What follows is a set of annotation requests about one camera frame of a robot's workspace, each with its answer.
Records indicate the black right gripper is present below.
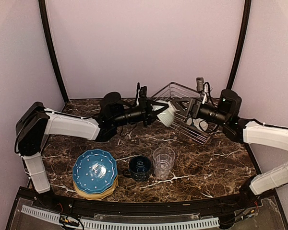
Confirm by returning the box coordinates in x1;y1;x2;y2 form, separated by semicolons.
172;97;230;127

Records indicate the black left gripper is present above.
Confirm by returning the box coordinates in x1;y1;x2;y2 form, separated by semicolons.
112;97;169;127

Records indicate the pale green ribbed bowl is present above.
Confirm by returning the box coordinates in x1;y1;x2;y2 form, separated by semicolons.
157;100;177;127

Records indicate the white blue bowl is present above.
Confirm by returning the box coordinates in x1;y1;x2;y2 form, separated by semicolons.
193;118;208;132

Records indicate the clear glass cup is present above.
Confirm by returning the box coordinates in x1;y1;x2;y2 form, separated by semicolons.
153;147;176;180

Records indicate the dark blue mug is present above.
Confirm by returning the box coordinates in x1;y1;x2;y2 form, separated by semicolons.
122;156;152;182

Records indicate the blue dotted plate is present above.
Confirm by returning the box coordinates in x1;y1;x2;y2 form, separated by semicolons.
72;149;118;194

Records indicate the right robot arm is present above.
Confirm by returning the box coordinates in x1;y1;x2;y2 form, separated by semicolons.
172;89;288;208

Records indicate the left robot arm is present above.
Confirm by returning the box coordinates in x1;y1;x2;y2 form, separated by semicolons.
14;90;176;209

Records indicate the small white cup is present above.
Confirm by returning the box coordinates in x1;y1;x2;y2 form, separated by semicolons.
186;117;194;126

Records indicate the metal wire dish rack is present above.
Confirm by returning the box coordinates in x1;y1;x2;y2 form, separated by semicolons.
150;82;220;144

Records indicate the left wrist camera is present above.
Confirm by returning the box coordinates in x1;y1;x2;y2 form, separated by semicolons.
134;82;147;105

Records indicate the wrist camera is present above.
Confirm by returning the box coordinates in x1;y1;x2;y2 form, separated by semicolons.
196;77;213;104
134;82;147;105

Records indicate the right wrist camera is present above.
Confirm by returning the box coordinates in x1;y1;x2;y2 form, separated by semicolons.
196;77;213;104

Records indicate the black right corner post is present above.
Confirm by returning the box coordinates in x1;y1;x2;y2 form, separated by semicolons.
226;0;252;90

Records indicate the black corner post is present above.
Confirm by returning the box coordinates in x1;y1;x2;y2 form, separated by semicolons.
38;0;69;104
226;0;252;90

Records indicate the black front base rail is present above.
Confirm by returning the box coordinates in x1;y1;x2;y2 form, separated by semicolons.
15;187;262;225

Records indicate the white slotted cable duct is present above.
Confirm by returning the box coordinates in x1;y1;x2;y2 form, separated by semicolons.
21;205;220;230

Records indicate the black left corner post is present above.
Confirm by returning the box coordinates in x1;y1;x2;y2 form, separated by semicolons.
38;0;69;104

